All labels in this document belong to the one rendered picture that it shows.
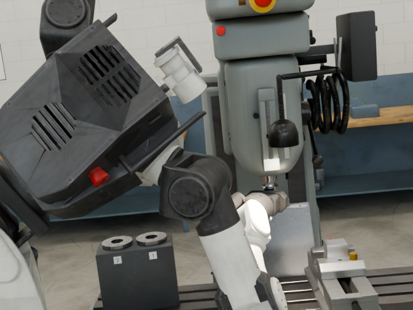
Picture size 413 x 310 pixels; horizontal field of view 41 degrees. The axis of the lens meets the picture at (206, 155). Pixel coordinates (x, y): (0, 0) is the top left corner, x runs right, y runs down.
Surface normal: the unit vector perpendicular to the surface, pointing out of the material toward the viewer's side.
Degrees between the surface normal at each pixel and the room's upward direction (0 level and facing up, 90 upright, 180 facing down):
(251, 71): 90
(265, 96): 90
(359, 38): 90
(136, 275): 90
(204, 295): 0
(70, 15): 62
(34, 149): 74
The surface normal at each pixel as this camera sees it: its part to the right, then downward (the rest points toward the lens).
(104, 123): -0.24, -0.07
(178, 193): -0.28, 0.21
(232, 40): -0.02, 0.19
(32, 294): 0.29, 0.15
